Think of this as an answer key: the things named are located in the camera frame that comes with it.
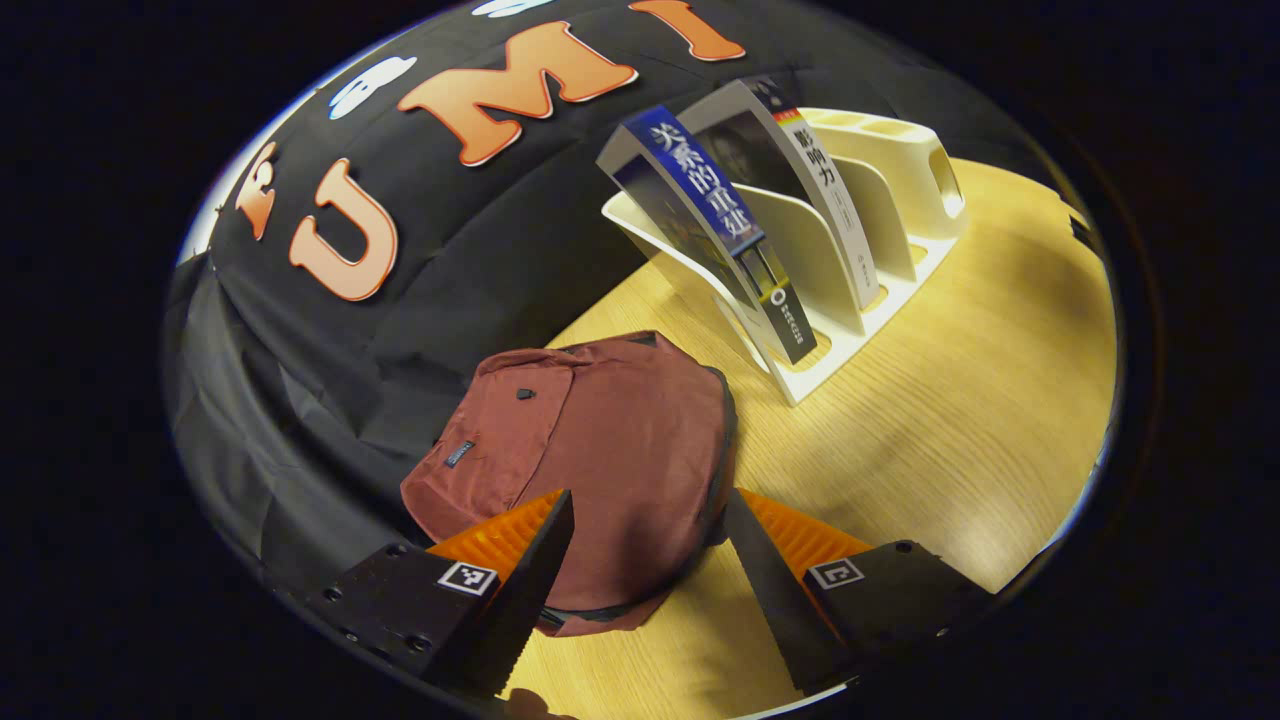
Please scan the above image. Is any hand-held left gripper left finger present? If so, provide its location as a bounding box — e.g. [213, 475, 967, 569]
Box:
[305, 488, 576, 698]

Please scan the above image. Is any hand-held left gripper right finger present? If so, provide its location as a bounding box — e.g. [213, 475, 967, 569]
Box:
[722, 487, 996, 696]

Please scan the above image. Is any maroon schoolbag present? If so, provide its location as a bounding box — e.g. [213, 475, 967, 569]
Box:
[400, 330, 739, 638]

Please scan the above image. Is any blue spine book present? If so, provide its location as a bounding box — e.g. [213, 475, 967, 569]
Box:
[597, 105, 819, 366]

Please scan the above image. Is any grey portrait cover book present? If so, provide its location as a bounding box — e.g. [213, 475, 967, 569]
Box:
[678, 78, 881, 311]

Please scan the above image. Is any white bookshelf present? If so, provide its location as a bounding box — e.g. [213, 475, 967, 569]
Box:
[600, 107, 969, 408]

